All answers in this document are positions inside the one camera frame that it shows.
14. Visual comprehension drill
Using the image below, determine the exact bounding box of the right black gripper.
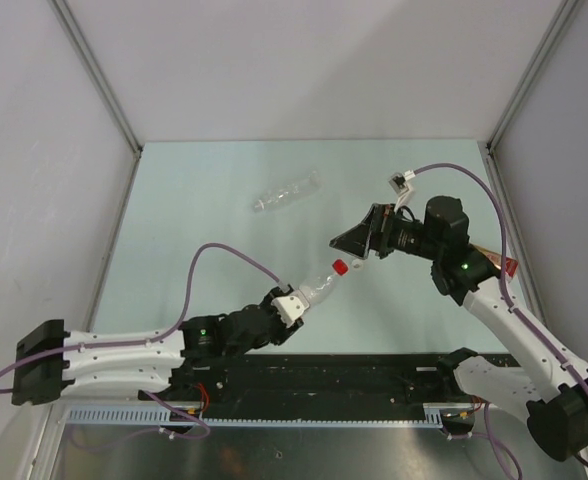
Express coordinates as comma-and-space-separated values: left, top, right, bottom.
331, 203, 443, 261

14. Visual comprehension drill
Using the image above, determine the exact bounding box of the red bottle cap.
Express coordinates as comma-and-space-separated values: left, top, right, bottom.
332, 259, 349, 276

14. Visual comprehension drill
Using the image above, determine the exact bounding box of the red label plastic bottle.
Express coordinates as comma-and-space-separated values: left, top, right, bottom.
298, 261, 349, 308

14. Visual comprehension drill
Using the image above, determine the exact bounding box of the clear plastic water bottle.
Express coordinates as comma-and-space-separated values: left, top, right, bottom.
251, 170, 322, 213

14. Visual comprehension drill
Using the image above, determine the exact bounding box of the yellow red tea bottle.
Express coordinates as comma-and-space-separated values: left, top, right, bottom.
470, 243, 519, 283

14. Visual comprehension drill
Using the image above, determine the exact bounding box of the white bottle cap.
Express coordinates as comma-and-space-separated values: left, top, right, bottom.
350, 259, 364, 271

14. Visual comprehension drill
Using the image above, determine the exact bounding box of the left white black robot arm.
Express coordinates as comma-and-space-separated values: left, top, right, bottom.
11, 289, 311, 406

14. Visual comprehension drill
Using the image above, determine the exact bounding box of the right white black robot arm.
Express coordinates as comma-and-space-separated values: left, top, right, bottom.
329, 196, 588, 461

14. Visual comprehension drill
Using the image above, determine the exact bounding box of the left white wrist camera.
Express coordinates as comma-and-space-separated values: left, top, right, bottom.
271, 286, 310, 328

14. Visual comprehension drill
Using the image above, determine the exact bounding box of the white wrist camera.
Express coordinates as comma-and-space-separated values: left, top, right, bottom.
271, 286, 310, 328
388, 170, 415, 212

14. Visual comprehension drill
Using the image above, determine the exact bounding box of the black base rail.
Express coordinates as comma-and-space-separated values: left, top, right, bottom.
158, 353, 480, 420

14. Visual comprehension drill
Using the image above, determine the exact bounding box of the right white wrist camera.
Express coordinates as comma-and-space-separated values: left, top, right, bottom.
388, 170, 415, 212

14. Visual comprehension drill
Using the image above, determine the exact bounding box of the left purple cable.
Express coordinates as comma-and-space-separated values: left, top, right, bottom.
0, 243, 290, 396

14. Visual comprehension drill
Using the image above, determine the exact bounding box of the purple cable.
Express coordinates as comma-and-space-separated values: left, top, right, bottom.
413, 162, 588, 471
0, 243, 290, 396

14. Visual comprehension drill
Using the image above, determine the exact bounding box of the grey slotted cable duct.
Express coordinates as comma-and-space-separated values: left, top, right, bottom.
63, 403, 446, 429

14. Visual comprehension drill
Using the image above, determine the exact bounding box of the right aluminium frame post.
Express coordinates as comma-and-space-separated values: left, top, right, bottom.
486, 0, 583, 151

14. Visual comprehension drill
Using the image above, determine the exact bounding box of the aluminium frame post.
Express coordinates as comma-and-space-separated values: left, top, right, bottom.
486, 0, 583, 151
48, 0, 143, 154

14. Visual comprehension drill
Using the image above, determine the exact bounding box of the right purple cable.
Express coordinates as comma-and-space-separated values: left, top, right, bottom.
413, 162, 588, 471

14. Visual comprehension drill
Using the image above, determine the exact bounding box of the left aluminium frame post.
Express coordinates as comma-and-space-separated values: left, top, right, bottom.
48, 0, 143, 154

